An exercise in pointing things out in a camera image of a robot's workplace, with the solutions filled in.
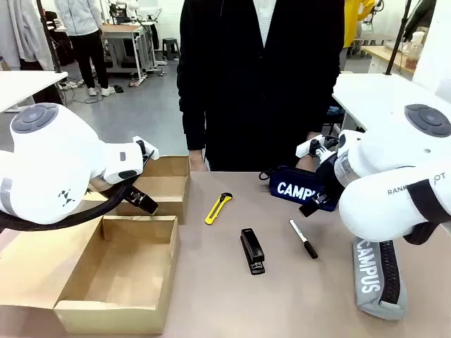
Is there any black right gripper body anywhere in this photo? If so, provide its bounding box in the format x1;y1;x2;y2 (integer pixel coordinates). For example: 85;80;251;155
314;154;345;212

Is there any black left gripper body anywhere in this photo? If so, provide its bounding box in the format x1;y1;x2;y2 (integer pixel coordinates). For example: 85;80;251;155
124;185;159;215

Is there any black white marker pen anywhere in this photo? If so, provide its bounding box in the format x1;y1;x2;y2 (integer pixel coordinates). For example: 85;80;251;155
288;218;319;261

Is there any navy Campus pencil case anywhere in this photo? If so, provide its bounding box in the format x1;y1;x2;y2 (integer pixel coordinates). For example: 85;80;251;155
259;165;338;213

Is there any black stapler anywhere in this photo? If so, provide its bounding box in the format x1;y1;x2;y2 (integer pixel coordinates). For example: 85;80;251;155
240;227;266;277

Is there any yellow utility knife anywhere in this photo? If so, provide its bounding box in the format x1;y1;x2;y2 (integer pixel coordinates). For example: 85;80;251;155
204;192;234;226

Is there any grey Campus pencil case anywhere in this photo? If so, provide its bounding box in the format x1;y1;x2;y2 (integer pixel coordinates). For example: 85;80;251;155
352;236;409;322

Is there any small cardboard box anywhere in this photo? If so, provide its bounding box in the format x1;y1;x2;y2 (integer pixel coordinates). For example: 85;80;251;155
86;155;192;225

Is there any large cardboard box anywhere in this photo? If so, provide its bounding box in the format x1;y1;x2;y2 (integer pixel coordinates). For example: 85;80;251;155
0;214;182;336

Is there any person's left hand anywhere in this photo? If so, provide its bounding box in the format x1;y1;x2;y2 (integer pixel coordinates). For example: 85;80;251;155
295;131;323;173

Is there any person's right hand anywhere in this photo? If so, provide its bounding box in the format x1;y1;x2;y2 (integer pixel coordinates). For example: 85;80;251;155
188;149;209;173

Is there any person in black coat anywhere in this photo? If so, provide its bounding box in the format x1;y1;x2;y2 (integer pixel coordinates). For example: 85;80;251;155
176;0;346;173

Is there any light wood table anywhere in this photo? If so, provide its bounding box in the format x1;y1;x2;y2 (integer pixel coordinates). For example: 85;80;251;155
360;45;417;75

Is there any clear plastic jar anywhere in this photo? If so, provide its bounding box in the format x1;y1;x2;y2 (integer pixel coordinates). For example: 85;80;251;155
404;31;426;70

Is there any thin black stand pole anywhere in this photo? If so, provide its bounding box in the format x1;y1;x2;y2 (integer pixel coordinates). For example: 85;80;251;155
384;0;414;76

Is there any black plastic stool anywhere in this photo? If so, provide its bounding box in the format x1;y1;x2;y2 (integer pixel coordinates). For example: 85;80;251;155
161;37;179;61

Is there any person in yellow jacket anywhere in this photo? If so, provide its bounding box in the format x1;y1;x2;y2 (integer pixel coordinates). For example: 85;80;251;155
342;0;376;49

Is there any white side table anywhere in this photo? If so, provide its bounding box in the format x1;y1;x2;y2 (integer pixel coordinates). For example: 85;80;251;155
0;70;69;114

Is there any wooden top workbench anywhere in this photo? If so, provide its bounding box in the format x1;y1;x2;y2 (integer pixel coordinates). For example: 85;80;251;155
101;23;158;82

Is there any person in white jacket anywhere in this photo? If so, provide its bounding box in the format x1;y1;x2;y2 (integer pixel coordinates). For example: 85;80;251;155
54;0;116;97

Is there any hanging black jacket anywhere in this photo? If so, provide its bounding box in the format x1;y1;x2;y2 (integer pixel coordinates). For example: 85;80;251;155
402;0;438;42

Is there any black tripod pole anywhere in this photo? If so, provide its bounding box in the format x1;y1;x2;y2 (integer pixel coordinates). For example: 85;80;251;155
35;0;68;106

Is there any person in grey hoodie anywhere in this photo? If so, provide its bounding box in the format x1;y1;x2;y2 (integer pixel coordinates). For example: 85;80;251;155
0;0;65;106

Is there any black left arm cable sleeve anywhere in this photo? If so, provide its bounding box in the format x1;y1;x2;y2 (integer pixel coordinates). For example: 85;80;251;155
0;175;142;232

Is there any black arm cable sleeve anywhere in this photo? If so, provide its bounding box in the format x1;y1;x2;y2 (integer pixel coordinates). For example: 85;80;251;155
0;175;142;232
402;178;451;246

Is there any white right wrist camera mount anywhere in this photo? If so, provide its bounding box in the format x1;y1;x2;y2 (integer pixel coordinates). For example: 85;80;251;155
295;133;326;158

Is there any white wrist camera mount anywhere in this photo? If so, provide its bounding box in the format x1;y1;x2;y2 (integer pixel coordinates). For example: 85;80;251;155
132;135;160;163
295;133;326;158

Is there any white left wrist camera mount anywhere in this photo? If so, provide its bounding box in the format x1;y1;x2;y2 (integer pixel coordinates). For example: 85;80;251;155
132;135;160;163

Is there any black right arm cable sleeve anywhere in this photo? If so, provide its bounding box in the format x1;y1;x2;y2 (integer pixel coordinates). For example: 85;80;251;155
402;178;451;246

